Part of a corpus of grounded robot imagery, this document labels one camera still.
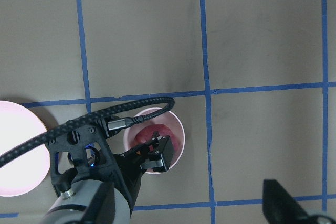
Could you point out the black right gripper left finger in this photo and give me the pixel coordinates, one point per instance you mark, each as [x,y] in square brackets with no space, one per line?
[102,207]

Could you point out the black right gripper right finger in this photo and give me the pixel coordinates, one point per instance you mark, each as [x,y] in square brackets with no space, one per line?
[280,207]

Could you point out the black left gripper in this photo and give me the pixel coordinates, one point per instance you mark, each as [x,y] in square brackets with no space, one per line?
[155,154]

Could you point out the red apple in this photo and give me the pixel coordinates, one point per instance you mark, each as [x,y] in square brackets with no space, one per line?
[146,134]

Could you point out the pink bowl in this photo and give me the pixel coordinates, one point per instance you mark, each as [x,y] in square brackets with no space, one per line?
[170,120]

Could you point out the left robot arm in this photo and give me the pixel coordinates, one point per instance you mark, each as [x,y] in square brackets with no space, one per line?
[70,205]

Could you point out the pink plate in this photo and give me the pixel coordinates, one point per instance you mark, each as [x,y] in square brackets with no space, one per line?
[25,169]

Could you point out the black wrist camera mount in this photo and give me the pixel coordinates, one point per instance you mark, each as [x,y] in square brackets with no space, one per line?
[74,140]

